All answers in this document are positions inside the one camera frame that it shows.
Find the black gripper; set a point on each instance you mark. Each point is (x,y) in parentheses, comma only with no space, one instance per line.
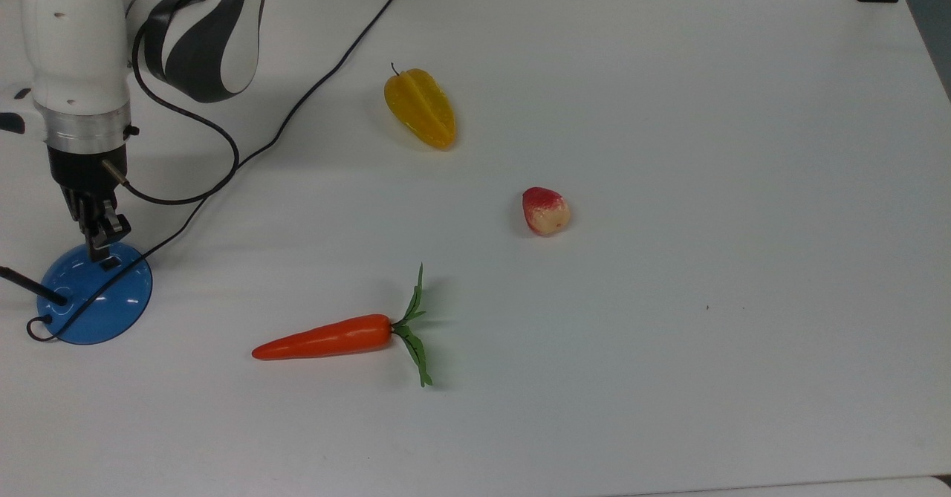
(88,174)

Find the blue desk lamp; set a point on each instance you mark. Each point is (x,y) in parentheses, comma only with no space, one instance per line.
(96,304)

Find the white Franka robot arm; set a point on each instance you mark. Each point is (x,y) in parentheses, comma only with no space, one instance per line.
(74,51)

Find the orange toy carrot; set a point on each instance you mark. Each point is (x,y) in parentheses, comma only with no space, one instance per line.
(334,336)

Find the yellow toy starfruit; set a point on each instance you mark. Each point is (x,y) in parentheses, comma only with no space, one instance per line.
(423,111)

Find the red yellow toy peach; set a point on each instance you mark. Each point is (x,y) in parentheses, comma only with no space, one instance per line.
(546,211)

